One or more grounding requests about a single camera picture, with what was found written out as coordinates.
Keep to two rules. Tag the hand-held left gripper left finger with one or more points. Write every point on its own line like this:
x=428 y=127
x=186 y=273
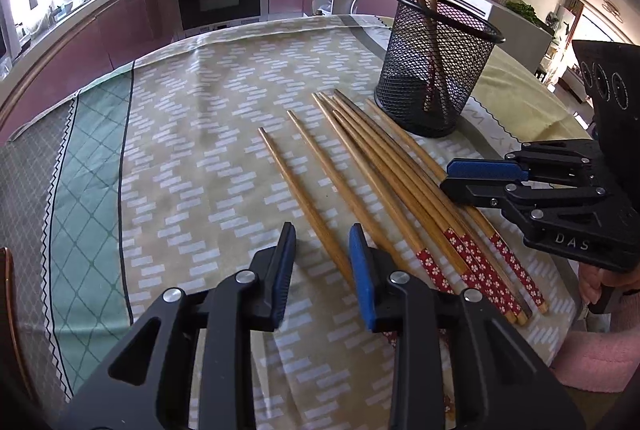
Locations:
x=285 y=260

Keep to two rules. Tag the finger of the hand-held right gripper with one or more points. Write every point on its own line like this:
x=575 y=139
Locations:
x=480 y=168
x=475 y=194

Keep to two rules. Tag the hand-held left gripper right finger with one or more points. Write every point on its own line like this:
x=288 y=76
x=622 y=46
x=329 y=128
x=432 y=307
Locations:
x=362 y=270

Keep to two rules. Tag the bunch of wooden chopsticks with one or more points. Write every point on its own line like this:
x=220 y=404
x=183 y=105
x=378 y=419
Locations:
x=435 y=222

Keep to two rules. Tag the black mesh holder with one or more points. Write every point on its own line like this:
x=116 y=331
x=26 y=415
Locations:
x=410 y=59

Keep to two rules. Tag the person's right forearm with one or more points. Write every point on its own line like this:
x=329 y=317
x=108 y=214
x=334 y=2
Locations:
x=600 y=355

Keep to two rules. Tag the person's right hand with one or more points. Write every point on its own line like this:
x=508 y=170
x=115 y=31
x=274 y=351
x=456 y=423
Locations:
x=590 y=282

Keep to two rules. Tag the yellow cloth with zigzag edge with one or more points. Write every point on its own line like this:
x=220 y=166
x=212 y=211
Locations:
x=515 y=79

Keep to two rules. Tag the patterned tablecloth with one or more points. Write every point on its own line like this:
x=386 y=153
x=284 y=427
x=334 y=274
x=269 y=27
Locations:
x=200 y=159

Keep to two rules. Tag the green vegetables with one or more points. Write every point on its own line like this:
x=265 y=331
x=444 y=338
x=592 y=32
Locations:
x=525 y=11

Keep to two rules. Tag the purple kitchen cabinets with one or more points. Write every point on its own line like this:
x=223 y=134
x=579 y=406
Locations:
x=125 y=24

